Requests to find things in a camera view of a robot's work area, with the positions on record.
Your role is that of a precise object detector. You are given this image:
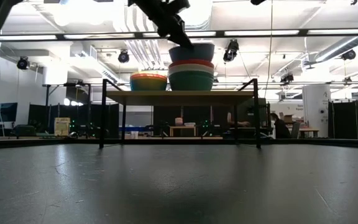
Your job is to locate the white LED light strip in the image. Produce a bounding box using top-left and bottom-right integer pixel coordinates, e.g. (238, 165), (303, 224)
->
(63, 33), (135, 39)
(306, 28), (358, 35)
(0, 34), (57, 40)
(224, 29), (300, 36)
(143, 30), (217, 37)

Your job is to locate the bright green bowl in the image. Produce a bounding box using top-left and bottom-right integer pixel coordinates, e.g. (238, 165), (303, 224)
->
(131, 80), (167, 91)

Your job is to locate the wooden shelf with black legs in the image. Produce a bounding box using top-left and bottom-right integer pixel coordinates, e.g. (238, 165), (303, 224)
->
(99, 78), (263, 149)

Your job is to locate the small wooden table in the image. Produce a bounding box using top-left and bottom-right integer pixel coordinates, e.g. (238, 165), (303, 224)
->
(168, 125), (198, 138)

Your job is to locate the person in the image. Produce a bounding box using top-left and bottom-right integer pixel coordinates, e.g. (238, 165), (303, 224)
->
(270, 112), (291, 139)

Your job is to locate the dark computer monitor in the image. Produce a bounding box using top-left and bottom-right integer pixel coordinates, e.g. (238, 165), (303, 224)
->
(0, 102), (18, 123)

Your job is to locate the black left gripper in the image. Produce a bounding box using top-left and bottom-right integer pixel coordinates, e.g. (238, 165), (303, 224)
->
(127, 0), (195, 49)

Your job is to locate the yellow cardboard box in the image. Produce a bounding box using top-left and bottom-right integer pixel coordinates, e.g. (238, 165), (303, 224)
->
(53, 117), (71, 137)

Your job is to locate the teal bowl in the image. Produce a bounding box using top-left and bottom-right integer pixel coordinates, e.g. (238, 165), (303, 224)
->
(168, 72), (214, 91)

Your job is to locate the grey chair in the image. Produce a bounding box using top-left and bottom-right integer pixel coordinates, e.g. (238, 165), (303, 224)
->
(290, 121), (301, 139)

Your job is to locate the wooden desk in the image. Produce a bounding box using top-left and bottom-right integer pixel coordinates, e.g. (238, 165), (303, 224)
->
(298, 128), (320, 138)

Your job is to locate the white ribbed bowl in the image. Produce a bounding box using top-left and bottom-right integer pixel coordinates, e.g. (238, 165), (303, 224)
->
(168, 63), (215, 75)

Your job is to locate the black monitor back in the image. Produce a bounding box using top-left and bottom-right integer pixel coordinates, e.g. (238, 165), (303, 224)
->
(237, 98), (269, 128)

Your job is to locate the dark green case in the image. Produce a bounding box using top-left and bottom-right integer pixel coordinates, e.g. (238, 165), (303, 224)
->
(14, 124), (37, 137)

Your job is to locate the black folding room divider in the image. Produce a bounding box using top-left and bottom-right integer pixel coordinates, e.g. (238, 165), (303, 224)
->
(28, 102), (120, 138)
(152, 105), (239, 138)
(328, 101), (358, 140)

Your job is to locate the white round pillar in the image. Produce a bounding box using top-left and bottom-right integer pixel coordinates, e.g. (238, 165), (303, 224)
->
(302, 84), (332, 139)

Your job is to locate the white ceiling conduit bundle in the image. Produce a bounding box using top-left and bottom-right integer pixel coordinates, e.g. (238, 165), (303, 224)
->
(116, 4), (167, 71)

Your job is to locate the pink bowl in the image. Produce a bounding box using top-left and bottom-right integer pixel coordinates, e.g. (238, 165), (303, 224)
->
(130, 73), (168, 80)

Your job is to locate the black overhead frame bar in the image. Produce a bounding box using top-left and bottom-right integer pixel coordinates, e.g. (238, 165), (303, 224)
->
(0, 27), (358, 41)

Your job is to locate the white ceiling air duct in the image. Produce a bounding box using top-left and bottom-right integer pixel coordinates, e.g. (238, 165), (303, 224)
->
(70, 42), (121, 83)

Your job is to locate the blue background table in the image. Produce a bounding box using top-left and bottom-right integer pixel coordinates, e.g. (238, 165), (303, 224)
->
(119, 126), (151, 132)

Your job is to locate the black background rig frame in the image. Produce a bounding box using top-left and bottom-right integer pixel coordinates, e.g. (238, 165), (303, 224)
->
(42, 82), (92, 125)

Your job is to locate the red ribbed bowl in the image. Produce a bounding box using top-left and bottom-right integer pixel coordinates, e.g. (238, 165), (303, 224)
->
(168, 58), (215, 68)

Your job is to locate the navy blue bowl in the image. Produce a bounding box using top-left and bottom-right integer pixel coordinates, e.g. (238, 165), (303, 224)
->
(168, 42), (216, 62)

